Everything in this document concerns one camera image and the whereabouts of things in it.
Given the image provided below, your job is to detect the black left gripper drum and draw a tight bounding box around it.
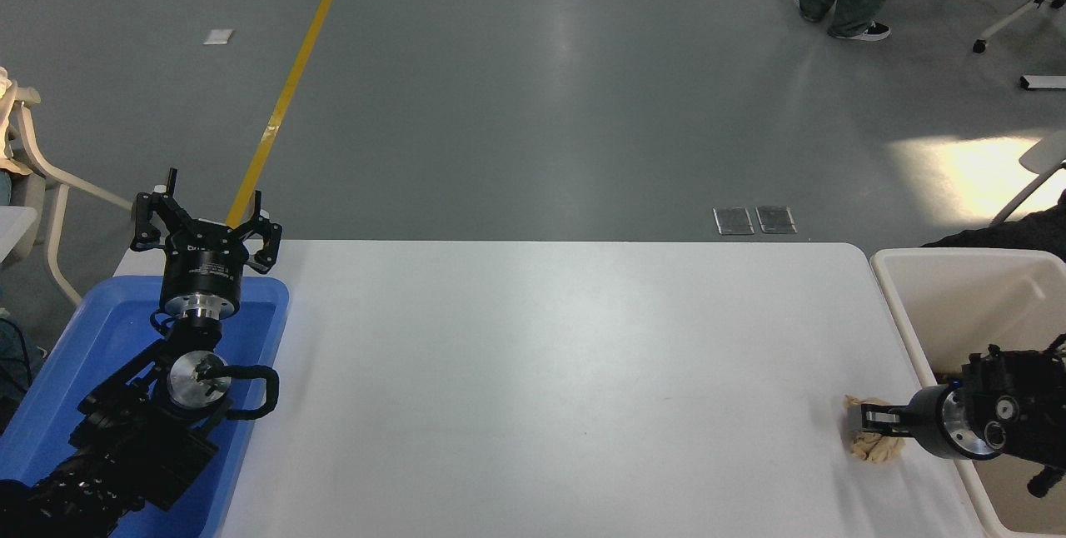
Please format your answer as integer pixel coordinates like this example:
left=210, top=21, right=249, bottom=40
left=161, top=220, right=251, bottom=299

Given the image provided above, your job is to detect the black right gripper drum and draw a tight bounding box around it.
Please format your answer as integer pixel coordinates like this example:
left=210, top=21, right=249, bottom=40
left=908, top=386, right=950, bottom=457

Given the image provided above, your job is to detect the tan paper ball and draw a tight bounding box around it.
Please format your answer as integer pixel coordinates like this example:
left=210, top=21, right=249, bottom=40
left=844, top=395, right=906, bottom=464

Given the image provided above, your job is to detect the large pale plastic bin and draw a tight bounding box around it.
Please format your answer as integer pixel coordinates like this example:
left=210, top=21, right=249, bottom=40
left=870, top=248, right=1066, bottom=537

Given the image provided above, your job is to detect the blue plastic tray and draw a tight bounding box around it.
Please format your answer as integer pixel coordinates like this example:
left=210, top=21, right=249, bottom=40
left=0, top=274, right=291, bottom=538

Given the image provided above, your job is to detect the seated person beside white chair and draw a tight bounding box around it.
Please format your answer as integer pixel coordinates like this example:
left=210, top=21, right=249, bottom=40
left=0, top=65, right=47, bottom=431

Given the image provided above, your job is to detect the person in dark top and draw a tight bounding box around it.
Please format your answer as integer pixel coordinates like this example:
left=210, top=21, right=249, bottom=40
left=923, top=192, right=1066, bottom=262

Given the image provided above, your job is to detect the metal floor outlet plate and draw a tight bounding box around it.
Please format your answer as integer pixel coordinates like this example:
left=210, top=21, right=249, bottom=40
left=756, top=207, right=798, bottom=235
left=714, top=207, right=755, bottom=236

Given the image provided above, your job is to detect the white chair with grey leg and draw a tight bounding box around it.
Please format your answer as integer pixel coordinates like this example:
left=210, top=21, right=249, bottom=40
left=991, top=130, right=1066, bottom=227

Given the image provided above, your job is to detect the office chair wheeled base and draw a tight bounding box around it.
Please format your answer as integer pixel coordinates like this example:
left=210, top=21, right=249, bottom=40
left=939, top=0, right=1066, bottom=54

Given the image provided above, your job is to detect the white chair with curved frame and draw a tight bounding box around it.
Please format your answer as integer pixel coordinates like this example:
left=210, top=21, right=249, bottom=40
left=8, top=87, right=136, bottom=306

